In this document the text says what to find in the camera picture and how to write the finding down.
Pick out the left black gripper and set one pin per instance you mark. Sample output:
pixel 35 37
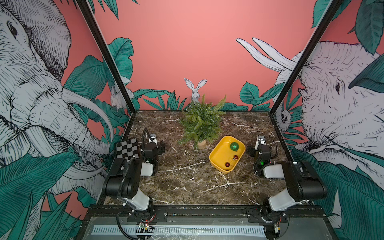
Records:
pixel 159 149

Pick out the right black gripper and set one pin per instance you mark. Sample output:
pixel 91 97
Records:
pixel 253 150

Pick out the green glitter ball ornament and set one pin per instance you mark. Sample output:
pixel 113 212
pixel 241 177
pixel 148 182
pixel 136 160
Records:
pixel 234 146

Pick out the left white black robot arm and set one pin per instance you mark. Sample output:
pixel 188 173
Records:
pixel 123 180

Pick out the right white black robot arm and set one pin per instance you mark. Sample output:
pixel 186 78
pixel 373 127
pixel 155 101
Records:
pixel 303 184

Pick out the small artificial christmas tree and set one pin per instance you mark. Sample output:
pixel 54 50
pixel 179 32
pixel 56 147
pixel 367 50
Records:
pixel 201 122

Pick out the black white checkerboard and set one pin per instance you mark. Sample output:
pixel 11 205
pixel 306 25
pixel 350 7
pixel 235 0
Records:
pixel 127 149

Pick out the yellow plastic tray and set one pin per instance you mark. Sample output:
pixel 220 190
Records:
pixel 222 154

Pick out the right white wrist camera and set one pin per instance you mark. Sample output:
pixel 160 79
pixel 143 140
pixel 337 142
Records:
pixel 261 141

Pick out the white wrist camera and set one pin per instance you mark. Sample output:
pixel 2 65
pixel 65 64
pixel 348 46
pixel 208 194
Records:
pixel 261 141
pixel 153 138

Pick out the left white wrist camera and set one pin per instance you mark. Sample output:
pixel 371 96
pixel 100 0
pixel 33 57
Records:
pixel 153 138

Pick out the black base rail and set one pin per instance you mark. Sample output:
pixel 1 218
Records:
pixel 162 213

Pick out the white slotted cable duct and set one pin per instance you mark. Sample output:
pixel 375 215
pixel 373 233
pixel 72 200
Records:
pixel 256 231

